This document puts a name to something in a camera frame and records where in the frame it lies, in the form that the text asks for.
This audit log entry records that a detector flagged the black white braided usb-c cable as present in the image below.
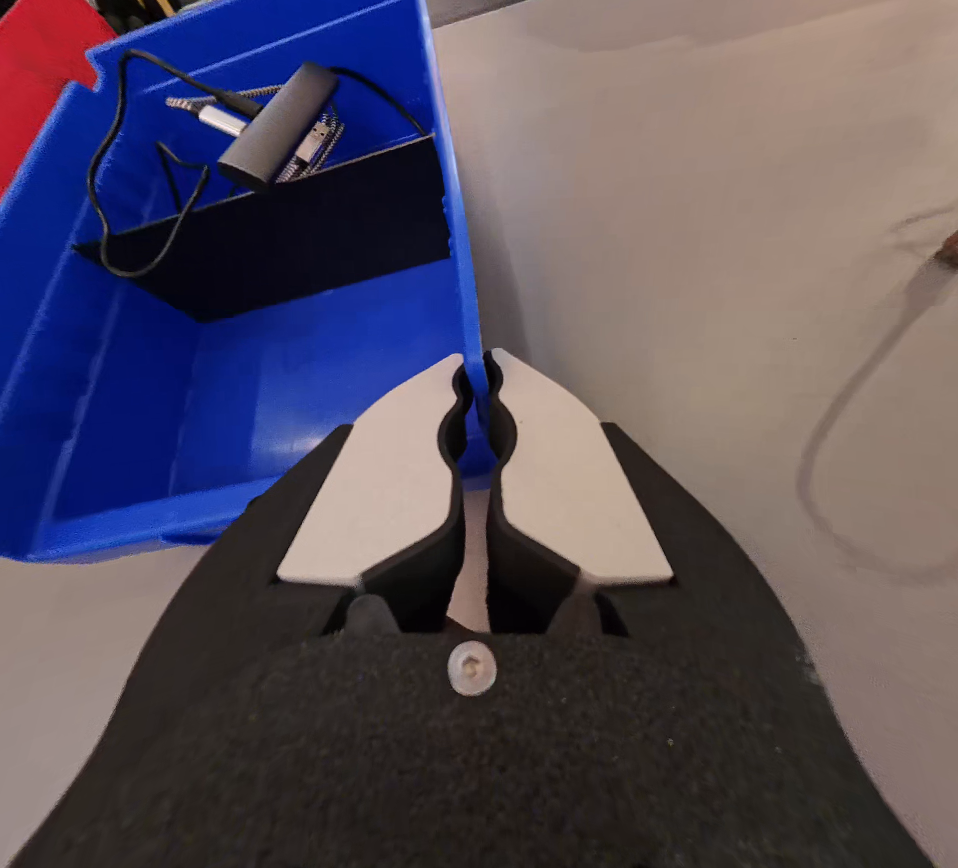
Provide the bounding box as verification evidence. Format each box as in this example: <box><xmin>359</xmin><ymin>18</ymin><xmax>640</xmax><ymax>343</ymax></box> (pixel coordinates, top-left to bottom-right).
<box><xmin>165</xmin><ymin>86</ymin><xmax>347</xmax><ymax>185</ymax></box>

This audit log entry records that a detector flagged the thin black usb cable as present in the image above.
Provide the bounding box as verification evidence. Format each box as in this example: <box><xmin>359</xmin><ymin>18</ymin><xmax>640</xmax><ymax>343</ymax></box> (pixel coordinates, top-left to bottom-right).
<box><xmin>84</xmin><ymin>48</ymin><xmax>264</xmax><ymax>279</ymax></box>

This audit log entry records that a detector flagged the black bin divider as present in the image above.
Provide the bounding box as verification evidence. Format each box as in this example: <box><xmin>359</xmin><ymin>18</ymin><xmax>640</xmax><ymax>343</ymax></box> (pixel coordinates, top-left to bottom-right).
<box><xmin>73</xmin><ymin>135</ymin><xmax>453</xmax><ymax>324</ymax></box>

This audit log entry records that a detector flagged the blue plastic bin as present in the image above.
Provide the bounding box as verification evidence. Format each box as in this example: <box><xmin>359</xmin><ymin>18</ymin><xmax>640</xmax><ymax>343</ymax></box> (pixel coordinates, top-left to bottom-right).
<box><xmin>0</xmin><ymin>0</ymin><xmax>496</xmax><ymax>564</ymax></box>

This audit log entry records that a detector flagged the red plastic bin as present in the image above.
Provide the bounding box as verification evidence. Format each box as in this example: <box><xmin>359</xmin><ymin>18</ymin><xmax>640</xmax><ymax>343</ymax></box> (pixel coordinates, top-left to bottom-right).
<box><xmin>0</xmin><ymin>0</ymin><xmax>118</xmax><ymax>193</ymax></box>

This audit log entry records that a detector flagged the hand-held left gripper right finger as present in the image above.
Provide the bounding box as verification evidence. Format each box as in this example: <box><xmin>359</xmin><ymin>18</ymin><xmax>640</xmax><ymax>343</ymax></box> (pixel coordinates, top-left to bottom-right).
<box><xmin>482</xmin><ymin>348</ymin><xmax>675</xmax><ymax>588</ymax></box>

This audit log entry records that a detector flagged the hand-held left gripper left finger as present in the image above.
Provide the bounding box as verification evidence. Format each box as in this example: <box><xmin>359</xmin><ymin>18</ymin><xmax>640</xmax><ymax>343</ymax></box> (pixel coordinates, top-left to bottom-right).
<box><xmin>277</xmin><ymin>352</ymin><xmax>467</xmax><ymax>586</ymax></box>

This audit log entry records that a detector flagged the dark grey usb hub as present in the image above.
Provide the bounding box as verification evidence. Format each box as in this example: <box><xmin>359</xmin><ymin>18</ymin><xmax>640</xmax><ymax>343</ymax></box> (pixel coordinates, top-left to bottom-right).
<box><xmin>216</xmin><ymin>62</ymin><xmax>341</xmax><ymax>194</ymax></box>

